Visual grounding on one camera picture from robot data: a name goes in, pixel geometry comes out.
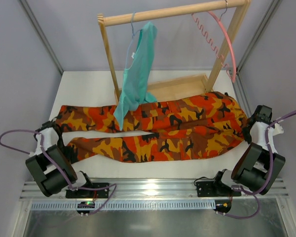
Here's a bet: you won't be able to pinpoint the aluminium front rail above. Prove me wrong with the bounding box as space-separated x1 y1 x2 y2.
19 177 290 202

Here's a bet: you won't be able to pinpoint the wooden clothes rack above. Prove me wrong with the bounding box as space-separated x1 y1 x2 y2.
97 0 251 101

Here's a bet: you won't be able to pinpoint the pink plastic hanger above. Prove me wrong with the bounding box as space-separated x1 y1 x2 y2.
191 0 237 83

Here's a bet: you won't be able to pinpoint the aluminium rail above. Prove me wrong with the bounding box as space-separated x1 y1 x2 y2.
232 73 256 118
19 177 290 202

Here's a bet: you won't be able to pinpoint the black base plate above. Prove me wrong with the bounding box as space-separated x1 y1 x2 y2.
195 181 228 198
65 183 110 199

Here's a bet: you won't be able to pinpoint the slotted cable duct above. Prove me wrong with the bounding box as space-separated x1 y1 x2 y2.
30 199 216 211

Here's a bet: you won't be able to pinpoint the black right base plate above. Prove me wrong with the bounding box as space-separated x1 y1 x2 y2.
195 181 228 198

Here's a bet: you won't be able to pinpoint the teal t-shirt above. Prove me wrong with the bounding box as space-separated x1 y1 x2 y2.
113 22 157 130

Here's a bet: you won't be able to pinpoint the controller board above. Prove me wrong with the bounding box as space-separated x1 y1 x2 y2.
214 201 232 214
76 201 95 215

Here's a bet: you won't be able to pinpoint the left controller board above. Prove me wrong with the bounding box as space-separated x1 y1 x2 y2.
76 201 95 215

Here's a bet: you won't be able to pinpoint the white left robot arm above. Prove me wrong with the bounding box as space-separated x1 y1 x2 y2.
26 121 94 197

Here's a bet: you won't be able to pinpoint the blue wire hanger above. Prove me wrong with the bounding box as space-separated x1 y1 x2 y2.
125 11 138 68

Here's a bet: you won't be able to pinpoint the aluminium right side rail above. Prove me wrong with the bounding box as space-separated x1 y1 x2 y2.
232 73 256 118

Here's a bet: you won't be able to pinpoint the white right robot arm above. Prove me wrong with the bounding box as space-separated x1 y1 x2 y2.
213 105 286 196

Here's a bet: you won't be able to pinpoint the right controller board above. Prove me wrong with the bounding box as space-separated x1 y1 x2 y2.
214 201 232 214

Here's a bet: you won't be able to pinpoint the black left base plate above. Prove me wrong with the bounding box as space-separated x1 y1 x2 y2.
65 183 110 199

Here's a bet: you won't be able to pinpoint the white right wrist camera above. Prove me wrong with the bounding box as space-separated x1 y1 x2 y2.
273 123 284 136

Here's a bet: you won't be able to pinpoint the orange camouflage trousers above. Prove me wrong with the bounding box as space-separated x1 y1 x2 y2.
55 92 247 163

